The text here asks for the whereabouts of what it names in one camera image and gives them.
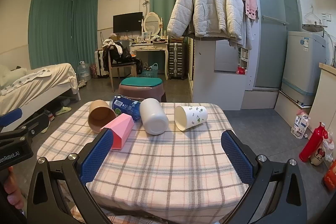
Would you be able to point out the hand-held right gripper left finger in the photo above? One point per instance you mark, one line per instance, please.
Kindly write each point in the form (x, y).
(96, 154)

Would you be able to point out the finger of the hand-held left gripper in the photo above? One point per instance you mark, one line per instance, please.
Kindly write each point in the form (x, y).
(38, 124)
(9, 117)

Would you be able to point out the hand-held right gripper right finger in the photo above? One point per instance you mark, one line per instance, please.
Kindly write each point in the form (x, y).
(237, 158)

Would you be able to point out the pink angular cup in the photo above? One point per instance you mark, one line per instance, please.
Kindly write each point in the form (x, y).
(122, 128)

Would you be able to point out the brown paper cup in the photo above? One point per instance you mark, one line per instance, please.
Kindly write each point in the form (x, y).
(101, 115)

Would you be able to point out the white floral cup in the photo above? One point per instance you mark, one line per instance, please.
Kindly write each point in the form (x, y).
(193, 115)

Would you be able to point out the plain white cup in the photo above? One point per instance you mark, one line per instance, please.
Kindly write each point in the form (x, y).
(153, 116)

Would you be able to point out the cartoon print cup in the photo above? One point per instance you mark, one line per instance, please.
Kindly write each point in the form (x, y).
(318, 157)

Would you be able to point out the person's left hand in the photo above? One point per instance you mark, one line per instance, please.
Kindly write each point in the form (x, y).
(13, 187)

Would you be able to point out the grey sneaker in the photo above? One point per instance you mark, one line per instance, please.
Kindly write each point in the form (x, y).
(49, 115)

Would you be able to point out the green slipper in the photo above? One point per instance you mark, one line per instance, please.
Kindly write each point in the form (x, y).
(63, 110)

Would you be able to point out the bed with beige sheet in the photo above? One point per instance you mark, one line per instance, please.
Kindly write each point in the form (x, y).
(39, 85)

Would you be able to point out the patterned white blanket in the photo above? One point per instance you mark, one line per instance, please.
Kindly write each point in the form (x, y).
(26, 79)

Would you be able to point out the blue plastic bottle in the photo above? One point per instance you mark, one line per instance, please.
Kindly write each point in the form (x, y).
(128, 107)

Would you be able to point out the white shoes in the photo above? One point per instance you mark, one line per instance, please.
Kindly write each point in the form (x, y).
(82, 83)

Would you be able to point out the clear water jug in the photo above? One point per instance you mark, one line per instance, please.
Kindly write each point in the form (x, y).
(83, 71)

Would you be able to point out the checked tablecloth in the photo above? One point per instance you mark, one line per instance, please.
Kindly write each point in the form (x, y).
(168, 161)

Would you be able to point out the white plastic package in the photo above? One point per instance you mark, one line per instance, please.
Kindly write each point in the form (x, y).
(300, 124)

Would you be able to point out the brown plastic stool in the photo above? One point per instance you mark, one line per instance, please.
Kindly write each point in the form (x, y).
(143, 94)

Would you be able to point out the patterned gift bag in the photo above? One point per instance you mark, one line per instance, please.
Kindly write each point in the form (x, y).
(93, 71)

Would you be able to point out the red bottle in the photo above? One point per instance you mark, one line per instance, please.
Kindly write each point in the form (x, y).
(312, 142)

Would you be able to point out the green seat cushion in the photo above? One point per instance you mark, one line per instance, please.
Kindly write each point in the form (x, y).
(141, 81)

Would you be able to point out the white suitcase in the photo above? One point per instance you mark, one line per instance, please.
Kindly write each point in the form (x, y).
(99, 64)

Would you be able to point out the wooden chair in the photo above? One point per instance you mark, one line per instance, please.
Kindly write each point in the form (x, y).
(123, 66)

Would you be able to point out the orange packet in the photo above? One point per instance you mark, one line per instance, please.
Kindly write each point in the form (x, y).
(330, 176)

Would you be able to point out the wide green curtain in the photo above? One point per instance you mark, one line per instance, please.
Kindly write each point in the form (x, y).
(57, 29)

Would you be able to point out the green plastic basket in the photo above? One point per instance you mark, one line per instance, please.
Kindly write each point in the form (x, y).
(149, 72)

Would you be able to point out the pile of dark clothes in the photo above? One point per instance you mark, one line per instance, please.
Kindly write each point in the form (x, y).
(116, 53)

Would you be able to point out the white counter cabinet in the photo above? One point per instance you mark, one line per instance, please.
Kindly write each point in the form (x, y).
(324, 98)

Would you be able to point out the white washing machine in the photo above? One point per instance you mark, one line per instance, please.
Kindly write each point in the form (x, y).
(302, 64)

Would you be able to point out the silver suitcase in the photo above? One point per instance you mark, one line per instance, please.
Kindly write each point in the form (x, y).
(176, 61)

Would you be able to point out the white dressing table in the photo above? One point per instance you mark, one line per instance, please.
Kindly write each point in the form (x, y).
(149, 48)

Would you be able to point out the frosted glass door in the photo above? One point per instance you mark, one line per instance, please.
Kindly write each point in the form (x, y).
(270, 29)

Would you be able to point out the black television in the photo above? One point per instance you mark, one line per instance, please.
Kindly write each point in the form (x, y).
(127, 22)

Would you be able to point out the oval vanity mirror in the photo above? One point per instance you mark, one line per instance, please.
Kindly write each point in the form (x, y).
(152, 23)

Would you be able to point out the white quilted jacket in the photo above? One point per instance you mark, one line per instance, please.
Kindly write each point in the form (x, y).
(207, 3)

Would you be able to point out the pink towel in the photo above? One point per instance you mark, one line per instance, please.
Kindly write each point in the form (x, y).
(250, 1)

